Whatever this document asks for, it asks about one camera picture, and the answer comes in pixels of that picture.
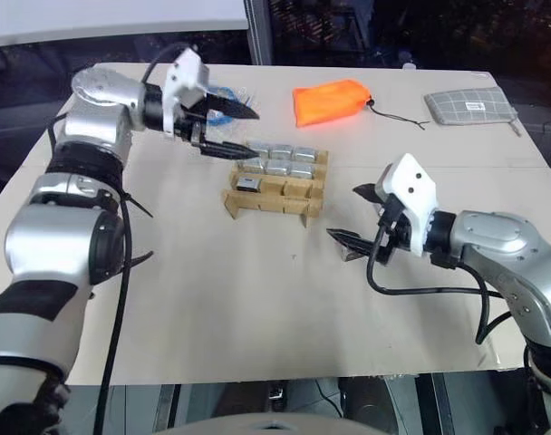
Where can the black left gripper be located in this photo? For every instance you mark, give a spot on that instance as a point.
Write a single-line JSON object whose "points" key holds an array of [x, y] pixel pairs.
{"points": [[191, 122]]}

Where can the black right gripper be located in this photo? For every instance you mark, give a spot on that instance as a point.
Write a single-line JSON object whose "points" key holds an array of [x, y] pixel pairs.
{"points": [[395, 231]]}

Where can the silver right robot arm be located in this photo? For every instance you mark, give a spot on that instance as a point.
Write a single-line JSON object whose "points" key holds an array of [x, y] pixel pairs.
{"points": [[506, 254]]}

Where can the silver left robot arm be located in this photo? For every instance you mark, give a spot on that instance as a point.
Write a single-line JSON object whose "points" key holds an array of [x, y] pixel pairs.
{"points": [[71, 136]]}

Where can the wooden slotted tray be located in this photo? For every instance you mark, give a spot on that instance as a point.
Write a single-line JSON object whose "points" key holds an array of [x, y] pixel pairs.
{"points": [[275, 199]]}

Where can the clear blue plastic bag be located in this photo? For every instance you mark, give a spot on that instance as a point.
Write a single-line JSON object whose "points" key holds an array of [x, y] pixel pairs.
{"points": [[221, 122]]}

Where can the grey checked zipper pouch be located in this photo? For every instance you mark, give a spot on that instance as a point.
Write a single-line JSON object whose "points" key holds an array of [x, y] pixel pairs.
{"points": [[470, 104]]}

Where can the small white cap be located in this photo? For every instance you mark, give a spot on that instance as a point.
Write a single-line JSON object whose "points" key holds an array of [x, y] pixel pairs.
{"points": [[408, 65]]}

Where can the dark cylinder under table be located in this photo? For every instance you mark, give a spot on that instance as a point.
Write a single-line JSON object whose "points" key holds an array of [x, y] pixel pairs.
{"points": [[379, 399]]}

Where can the small silver camera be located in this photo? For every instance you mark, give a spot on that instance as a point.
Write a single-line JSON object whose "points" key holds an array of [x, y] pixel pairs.
{"points": [[249, 184], [302, 170], [256, 149], [254, 165], [306, 154], [277, 167], [281, 151]]}

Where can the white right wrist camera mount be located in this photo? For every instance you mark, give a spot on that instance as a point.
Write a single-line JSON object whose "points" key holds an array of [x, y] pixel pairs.
{"points": [[411, 190]]}

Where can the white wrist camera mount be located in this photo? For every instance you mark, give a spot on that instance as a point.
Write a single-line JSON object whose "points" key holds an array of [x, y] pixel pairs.
{"points": [[411, 190], [185, 77]]}

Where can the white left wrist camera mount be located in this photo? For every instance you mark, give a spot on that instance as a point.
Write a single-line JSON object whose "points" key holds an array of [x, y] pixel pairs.
{"points": [[185, 77]]}

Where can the grey vertical post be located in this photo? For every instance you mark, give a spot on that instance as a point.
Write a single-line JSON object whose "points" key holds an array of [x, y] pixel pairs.
{"points": [[258, 31]]}

